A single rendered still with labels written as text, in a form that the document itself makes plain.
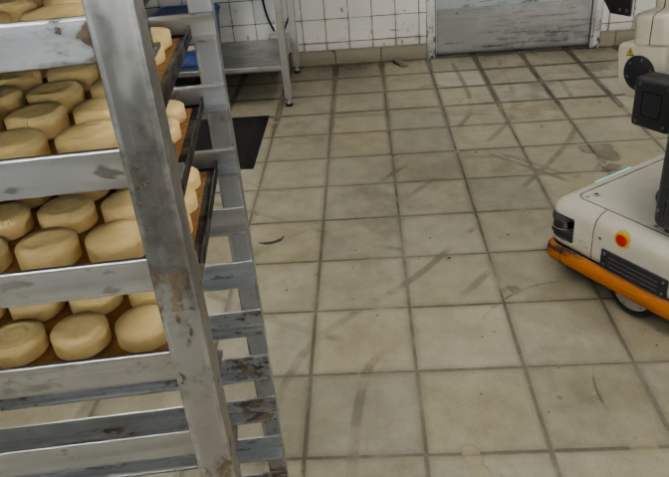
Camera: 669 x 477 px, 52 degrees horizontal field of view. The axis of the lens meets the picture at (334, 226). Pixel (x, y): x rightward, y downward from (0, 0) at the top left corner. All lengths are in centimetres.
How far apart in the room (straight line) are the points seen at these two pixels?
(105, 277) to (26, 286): 6
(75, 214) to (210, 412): 21
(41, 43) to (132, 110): 7
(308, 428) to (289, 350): 33
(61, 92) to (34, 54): 18
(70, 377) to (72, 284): 9
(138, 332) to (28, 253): 11
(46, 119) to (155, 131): 17
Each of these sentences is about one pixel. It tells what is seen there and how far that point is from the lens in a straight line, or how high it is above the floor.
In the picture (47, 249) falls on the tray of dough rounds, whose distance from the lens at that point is 60.
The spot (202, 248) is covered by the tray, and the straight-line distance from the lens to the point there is 74.
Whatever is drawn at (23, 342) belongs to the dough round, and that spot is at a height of 97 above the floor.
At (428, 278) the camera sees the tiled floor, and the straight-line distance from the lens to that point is 237.
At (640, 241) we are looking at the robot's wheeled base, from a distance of 215.
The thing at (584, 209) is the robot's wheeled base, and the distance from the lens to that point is 226.
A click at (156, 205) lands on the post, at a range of 48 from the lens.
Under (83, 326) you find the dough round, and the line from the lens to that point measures 66.
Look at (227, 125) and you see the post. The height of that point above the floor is 101.
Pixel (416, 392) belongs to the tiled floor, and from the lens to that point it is 194.
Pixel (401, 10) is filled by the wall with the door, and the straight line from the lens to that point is 461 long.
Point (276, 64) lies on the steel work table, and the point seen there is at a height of 23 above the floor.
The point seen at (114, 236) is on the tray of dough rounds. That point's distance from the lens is 59.
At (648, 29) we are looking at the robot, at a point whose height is 79.
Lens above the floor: 133
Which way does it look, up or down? 30 degrees down
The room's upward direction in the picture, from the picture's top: 5 degrees counter-clockwise
